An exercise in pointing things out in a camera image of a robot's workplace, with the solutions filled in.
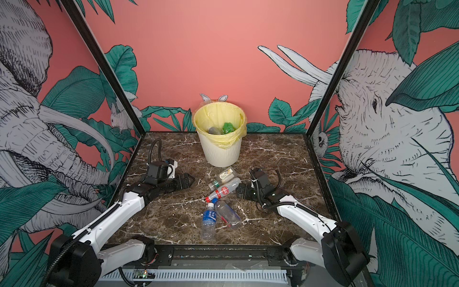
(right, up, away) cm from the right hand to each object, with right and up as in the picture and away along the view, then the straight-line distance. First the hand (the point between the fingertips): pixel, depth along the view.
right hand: (240, 189), depth 83 cm
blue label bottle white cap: (-15, -16, 0) cm, 22 cm away
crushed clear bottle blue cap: (-6, -13, +3) cm, 15 cm away
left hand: (-25, +5, -1) cm, 25 cm away
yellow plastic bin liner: (-14, +40, +18) cm, 46 cm away
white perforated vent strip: (-15, -32, -13) cm, 37 cm away
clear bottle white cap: (-15, +30, +20) cm, 39 cm away
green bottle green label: (-7, +32, +19) cm, 38 cm away
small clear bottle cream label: (-7, +5, +9) cm, 13 cm away
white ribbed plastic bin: (-10, +14, +12) cm, 21 cm away
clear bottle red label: (-8, -2, +5) cm, 10 cm away
